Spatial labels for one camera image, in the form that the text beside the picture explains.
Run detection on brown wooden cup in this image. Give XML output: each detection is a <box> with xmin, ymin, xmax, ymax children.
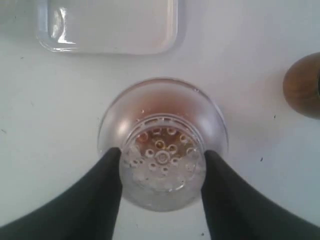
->
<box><xmin>282</xmin><ymin>52</ymin><xmax>320</xmax><ymax>120</ymax></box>

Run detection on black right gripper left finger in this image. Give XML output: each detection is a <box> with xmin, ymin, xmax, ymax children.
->
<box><xmin>0</xmin><ymin>147</ymin><xmax>123</xmax><ymax>240</ymax></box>

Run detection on gold candies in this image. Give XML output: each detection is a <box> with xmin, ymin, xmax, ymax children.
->
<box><xmin>134</xmin><ymin>127</ymin><xmax>197</xmax><ymax>156</ymax></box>

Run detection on clear dome shaker lid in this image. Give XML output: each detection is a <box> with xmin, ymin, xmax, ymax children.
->
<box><xmin>97</xmin><ymin>78</ymin><xmax>229</xmax><ymax>212</ymax></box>

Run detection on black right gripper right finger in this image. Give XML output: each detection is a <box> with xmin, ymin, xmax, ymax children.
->
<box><xmin>201</xmin><ymin>150</ymin><xmax>320</xmax><ymax>240</ymax></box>

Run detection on white rectangular tray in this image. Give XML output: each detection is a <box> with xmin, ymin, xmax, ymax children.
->
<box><xmin>34</xmin><ymin>0</ymin><xmax>179</xmax><ymax>56</ymax></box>

